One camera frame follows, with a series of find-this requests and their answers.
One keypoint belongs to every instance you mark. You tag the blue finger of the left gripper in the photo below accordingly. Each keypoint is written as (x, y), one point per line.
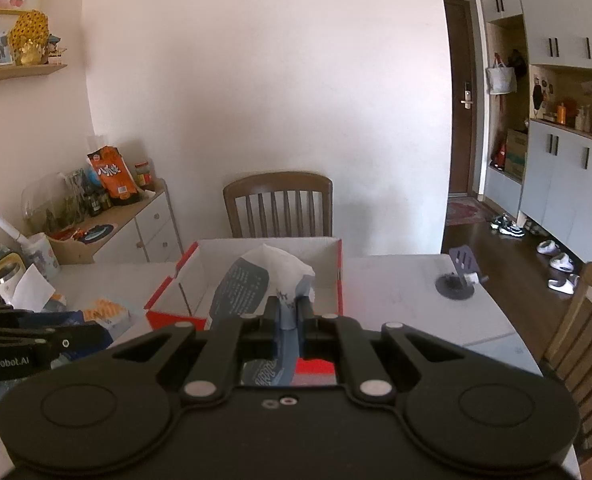
(85, 337)
(10, 317)

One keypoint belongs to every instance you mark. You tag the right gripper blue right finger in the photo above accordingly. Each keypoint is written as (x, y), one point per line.
(303, 317)

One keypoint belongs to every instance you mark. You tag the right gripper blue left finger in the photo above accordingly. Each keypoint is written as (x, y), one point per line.
(276, 324)

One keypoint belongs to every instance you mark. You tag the orange blue small packet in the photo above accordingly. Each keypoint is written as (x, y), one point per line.
(107, 313)

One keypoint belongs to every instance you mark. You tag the blue white wet wipes pack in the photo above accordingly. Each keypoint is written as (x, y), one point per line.
(264, 271)

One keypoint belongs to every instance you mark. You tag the white paper sheet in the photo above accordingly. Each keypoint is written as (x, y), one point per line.
(32, 292)

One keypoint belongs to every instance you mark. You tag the white patterned cup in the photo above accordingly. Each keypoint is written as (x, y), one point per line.
(38, 250)

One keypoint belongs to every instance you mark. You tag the red cardboard box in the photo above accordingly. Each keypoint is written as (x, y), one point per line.
(218, 279)

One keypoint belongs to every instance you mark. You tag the far wooden chair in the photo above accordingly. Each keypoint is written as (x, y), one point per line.
(280, 204)

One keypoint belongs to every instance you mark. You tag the wooden chair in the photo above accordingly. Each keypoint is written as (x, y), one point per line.
(568, 357)
(280, 204)

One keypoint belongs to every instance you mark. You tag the white drawer sideboard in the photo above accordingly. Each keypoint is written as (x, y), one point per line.
(143, 232)

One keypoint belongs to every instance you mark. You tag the black phone stand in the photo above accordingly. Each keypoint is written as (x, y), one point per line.
(460, 284)

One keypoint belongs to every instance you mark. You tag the orange snack bag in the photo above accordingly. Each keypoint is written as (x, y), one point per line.
(110, 168)

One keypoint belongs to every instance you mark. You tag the sneakers on floor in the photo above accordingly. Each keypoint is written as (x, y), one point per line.
(506, 226)

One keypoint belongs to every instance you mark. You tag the right wooden chair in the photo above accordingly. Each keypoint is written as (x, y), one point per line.
(568, 357)

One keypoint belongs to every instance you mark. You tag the golden flower ornament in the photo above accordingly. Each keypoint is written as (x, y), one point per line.
(29, 37)

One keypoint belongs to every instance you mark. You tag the hanging grey tote bag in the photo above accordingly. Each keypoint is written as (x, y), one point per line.
(501, 79)

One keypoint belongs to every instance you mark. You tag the dark brown door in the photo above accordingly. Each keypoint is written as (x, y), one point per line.
(461, 42)

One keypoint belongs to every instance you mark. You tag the wooden wall shelf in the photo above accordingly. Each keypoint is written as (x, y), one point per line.
(14, 72)

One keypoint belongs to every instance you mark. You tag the large white wall cabinet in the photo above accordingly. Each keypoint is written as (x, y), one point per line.
(547, 120)

